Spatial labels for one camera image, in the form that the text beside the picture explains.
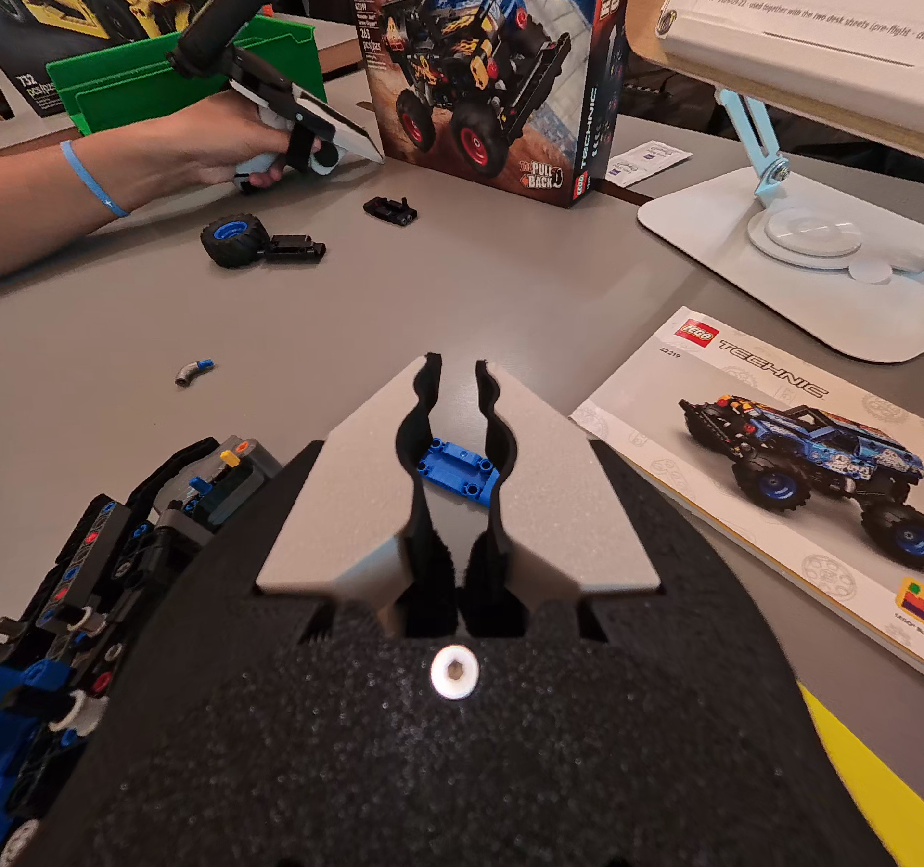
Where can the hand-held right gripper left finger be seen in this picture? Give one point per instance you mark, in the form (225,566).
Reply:
(346,513)

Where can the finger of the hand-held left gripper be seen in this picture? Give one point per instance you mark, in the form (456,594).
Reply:
(364,146)

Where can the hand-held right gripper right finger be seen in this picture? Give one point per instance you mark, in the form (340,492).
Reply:
(570,513)

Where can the blue brick piece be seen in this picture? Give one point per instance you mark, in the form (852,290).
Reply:
(455,466)

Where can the black tyre blue hub wheel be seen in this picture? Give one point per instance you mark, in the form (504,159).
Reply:
(231,239)

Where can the blue black toy brick truck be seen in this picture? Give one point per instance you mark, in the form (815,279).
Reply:
(108,556)

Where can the grey elbow piece blue pin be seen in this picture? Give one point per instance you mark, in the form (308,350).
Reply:
(189,374)

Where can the person's left forearm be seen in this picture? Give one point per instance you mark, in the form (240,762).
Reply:
(43,210)

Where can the red wheeled truck set box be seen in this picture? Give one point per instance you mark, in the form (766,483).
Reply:
(469,51)

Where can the person's left hand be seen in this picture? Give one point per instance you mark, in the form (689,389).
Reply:
(216,134)

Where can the black brick piece red pins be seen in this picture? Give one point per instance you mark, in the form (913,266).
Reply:
(390,211)

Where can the green plastic bin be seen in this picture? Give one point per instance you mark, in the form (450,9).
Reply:
(130,87)

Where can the truck building instruction booklet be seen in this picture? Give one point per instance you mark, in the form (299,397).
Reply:
(722,462)

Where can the blue wristband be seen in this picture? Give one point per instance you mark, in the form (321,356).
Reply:
(90,181)

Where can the small white leaflet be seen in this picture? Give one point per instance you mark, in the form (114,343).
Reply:
(646,163)

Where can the instruction poster board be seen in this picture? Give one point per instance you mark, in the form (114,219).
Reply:
(650,8)

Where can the yellow sticky note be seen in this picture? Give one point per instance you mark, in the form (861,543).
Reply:
(881,787)

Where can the white printed instruction sheet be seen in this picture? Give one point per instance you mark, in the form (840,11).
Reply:
(794,29)

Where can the black brick frame piece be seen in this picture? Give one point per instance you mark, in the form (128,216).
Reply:
(296,247)

